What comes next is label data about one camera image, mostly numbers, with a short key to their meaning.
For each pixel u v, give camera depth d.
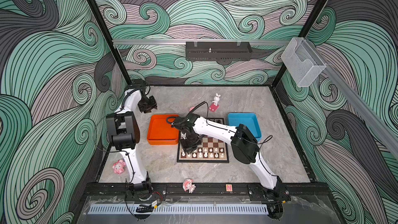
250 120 1.00
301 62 0.80
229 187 0.74
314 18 0.83
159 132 0.97
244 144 0.53
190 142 0.73
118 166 0.78
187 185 0.73
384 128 0.52
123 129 0.54
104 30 0.88
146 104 0.83
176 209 0.70
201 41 0.93
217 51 0.96
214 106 1.07
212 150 0.85
